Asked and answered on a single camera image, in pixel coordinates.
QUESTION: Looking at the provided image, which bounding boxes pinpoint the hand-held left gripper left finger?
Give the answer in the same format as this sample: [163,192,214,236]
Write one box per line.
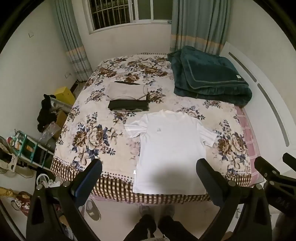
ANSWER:
[26,159,103,241]

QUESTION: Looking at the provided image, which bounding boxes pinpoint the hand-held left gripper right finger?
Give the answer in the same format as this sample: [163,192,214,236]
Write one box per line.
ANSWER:
[196,158,271,241]

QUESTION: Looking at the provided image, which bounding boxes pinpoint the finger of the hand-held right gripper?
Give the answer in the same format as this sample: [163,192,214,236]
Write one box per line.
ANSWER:
[282,152,296,168]
[254,156,282,180]

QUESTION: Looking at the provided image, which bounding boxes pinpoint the white t-shirt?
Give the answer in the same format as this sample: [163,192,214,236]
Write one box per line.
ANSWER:
[124,110,218,195]

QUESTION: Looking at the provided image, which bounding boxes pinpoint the black clothes pile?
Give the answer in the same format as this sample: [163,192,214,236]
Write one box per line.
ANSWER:
[37,94,57,133]

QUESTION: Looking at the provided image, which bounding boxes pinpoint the pink checkered sheet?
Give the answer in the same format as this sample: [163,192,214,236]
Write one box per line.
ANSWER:
[233,105,263,187]

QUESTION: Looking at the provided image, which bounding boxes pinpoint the grey sneaker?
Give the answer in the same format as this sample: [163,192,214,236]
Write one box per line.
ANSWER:
[85,199,102,221]

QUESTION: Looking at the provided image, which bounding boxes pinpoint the bed with floral sheet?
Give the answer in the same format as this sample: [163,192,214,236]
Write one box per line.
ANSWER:
[50,52,263,205]

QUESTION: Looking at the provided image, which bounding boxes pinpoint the white slippers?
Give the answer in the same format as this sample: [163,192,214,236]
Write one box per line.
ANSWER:
[36,174,62,189]

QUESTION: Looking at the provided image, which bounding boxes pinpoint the clear plastic bag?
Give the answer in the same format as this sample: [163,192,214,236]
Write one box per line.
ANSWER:
[38,122,62,149]

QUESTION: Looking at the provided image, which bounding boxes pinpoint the person's right leg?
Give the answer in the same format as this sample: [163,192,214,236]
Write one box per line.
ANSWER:
[157,215,200,241]

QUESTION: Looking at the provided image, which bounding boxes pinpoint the person's leg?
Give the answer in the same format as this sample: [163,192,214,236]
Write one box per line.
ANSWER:
[124,214,158,241]
[157,215,200,241]

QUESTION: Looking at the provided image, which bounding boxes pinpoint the teal storage rack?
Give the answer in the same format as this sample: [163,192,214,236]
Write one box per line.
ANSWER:
[9,130,56,171]

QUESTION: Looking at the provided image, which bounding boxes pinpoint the brown cardboard box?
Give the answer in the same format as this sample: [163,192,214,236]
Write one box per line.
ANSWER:
[55,111,68,135]

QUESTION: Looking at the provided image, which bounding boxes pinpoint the person's left shoe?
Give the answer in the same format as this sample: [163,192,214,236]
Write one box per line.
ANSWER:
[139,205,151,219]

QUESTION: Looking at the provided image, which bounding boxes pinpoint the red patterned bag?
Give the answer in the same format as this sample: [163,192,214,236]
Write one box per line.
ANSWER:
[11,191,32,216]

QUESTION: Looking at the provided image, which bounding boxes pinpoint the person's left leg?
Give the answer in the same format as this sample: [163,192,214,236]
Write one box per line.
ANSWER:
[124,214,158,241]

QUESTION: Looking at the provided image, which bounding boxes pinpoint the beige electric fan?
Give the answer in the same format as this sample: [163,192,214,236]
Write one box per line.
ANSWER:
[0,136,33,179]

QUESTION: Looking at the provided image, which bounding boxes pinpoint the white plastic appliance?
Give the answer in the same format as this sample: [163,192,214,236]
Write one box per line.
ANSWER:
[50,97,73,114]

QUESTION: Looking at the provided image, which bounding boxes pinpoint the dark folded garment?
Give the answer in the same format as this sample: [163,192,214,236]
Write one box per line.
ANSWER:
[108,100,149,112]

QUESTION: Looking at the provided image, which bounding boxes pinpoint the yellow box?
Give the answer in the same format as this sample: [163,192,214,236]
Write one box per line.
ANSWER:
[54,86,76,105]

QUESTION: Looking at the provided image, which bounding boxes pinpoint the white headboard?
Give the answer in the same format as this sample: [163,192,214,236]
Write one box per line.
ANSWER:
[219,41,296,179]

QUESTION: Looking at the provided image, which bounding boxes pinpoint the beige folded garment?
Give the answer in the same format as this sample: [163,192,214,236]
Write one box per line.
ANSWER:
[106,82,149,101]

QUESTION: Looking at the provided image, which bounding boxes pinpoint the dark green blanket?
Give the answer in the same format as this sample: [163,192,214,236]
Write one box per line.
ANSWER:
[167,46,252,107]

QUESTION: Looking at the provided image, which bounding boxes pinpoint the grey-green striped curtain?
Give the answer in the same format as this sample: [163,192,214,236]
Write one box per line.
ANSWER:
[54,0,93,82]
[169,0,232,56]

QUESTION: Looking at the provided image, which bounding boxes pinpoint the barred window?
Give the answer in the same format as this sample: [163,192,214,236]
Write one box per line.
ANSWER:
[86,0,173,34]

